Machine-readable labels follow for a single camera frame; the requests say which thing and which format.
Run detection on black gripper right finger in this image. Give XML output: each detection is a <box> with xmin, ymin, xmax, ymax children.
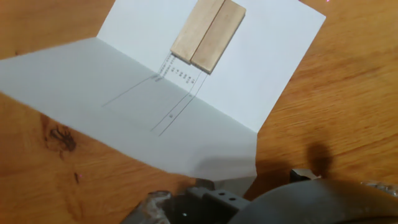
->
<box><xmin>290</xmin><ymin>169</ymin><xmax>398</xmax><ymax>197</ymax></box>

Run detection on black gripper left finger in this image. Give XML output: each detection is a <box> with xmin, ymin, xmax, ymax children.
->
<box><xmin>120</xmin><ymin>179</ymin><xmax>251</xmax><ymax>224</ymax></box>

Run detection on white paper sheet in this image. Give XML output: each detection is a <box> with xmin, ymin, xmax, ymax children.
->
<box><xmin>0</xmin><ymin>0</ymin><xmax>326</xmax><ymax>197</ymax></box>

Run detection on flat wooden block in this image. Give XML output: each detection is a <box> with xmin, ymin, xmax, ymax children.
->
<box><xmin>190</xmin><ymin>0</ymin><xmax>247</xmax><ymax>75</ymax></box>
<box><xmin>170</xmin><ymin>0</ymin><xmax>226</xmax><ymax>65</ymax></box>

